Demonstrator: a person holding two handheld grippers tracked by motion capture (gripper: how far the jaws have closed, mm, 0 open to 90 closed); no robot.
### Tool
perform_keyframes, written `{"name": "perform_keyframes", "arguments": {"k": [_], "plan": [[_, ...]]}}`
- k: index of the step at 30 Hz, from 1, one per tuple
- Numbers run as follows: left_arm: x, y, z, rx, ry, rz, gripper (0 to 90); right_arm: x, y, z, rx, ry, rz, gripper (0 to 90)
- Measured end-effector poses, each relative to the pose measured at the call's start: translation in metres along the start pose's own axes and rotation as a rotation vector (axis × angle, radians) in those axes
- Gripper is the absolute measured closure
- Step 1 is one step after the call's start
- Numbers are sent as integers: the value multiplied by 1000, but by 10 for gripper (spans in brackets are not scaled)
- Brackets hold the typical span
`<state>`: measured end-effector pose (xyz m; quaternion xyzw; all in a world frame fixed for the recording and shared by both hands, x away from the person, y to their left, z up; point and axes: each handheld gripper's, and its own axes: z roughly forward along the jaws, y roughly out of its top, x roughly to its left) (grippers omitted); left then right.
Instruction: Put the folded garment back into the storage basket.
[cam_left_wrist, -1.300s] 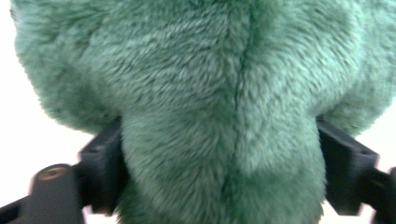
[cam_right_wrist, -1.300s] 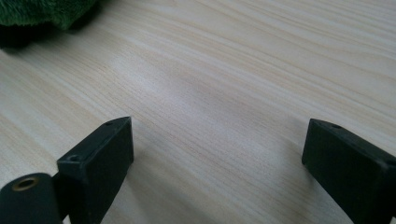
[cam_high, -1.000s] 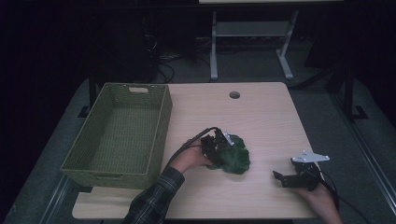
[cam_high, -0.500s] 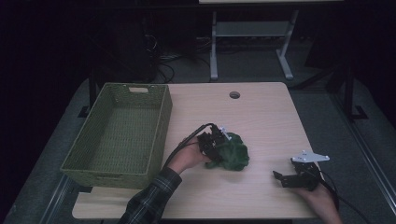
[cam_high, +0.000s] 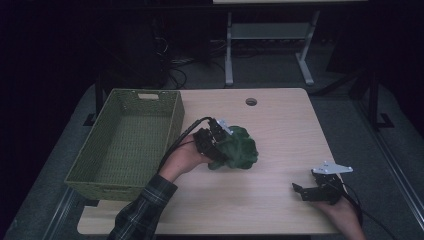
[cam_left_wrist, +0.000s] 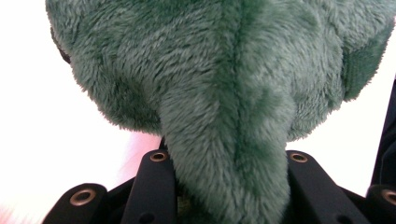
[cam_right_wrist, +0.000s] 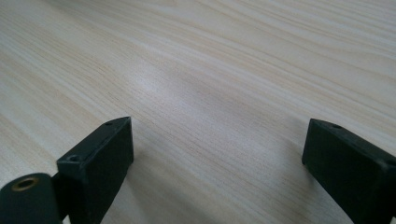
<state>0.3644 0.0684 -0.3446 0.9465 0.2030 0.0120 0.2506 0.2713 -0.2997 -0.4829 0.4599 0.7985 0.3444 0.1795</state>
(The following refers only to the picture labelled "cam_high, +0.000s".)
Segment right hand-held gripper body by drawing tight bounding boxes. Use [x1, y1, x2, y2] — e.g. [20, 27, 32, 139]
[309, 161, 354, 205]

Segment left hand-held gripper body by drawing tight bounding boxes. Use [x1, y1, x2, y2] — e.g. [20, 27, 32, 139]
[193, 118, 234, 163]

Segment green fluffy cloth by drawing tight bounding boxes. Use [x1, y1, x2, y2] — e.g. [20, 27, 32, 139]
[208, 125, 260, 171]

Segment green woven basket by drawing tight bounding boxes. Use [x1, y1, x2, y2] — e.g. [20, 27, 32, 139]
[64, 88, 186, 202]

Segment person's right hand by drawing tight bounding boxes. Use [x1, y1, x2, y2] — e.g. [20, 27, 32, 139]
[313, 195, 364, 231]

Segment person's left hand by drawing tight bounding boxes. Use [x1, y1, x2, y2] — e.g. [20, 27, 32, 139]
[159, 133, 214, 184]

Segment black metal stand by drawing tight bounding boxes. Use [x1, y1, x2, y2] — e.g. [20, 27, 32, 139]
[348, 64, 395, 132]

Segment white metal stand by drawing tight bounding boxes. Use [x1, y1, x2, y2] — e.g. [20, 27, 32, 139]
[224, 10, 322, 87]

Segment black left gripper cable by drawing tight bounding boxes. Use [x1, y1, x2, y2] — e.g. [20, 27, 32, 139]
[156, 116, 214, 173]

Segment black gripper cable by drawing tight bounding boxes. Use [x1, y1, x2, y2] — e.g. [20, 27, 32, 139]
[339, 181, 398, 240]
[156, 116, 214, 173]

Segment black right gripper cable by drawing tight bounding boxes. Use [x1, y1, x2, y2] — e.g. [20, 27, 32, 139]
[339, 181, 398, 240]

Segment metal floor rail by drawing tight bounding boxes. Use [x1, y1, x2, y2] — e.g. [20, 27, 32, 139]
[40, 185, 78, 240]
[352, 98, 424, 232]

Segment black floor cables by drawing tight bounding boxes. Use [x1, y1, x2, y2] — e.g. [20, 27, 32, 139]
[152, 35, 228, 90]

